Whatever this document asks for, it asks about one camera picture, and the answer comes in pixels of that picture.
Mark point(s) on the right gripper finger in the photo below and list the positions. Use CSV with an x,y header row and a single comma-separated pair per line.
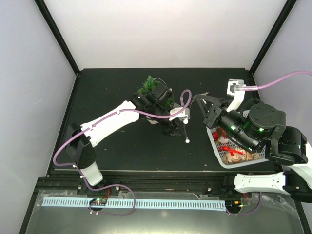
x,y
204,105
213,100

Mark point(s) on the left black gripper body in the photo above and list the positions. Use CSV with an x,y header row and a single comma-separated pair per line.
x,y
164,127

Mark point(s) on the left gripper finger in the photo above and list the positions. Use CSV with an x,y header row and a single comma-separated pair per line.
x,y
168,132
179,132

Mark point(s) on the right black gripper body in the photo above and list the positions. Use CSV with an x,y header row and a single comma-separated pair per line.
x,y
213,120

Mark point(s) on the white bulb string lights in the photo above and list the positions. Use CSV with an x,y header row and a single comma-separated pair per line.
x,y
186,131

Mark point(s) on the small green christmas tree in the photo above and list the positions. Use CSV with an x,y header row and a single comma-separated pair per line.
x,y
157,92

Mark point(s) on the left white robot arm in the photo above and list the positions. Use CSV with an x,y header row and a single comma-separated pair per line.
x,y
88,135

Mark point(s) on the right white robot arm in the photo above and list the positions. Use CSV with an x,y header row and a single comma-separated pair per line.
x,y
257,126

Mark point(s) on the white perforated plastic basket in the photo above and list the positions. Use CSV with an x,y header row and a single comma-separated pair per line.
x,y
234,143

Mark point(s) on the right small circuit board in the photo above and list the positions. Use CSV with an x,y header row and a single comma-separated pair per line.
x,y
231,204

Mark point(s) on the small circuit board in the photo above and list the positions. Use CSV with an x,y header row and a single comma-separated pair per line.
x,y
98,201
231,204

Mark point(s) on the left small circuit board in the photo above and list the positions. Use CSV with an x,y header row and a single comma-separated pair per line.
x,y
98,201

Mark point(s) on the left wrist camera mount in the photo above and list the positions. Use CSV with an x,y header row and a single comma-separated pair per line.
x,y
184,116

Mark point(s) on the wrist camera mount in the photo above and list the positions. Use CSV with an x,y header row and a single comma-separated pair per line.
x,y
233,90
184,116

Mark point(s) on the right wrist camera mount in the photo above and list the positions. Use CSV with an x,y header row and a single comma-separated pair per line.
x,y
233,90

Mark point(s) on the white slotted cable duct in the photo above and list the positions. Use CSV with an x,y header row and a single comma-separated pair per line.
x,y
114,203

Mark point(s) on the right black frame post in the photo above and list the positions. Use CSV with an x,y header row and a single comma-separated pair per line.
x,y
283,15

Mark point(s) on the black frame post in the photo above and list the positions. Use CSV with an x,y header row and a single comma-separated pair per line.
x,y
283,15
41,5

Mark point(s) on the left black frame post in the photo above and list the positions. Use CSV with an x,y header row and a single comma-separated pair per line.
x,y
41,5

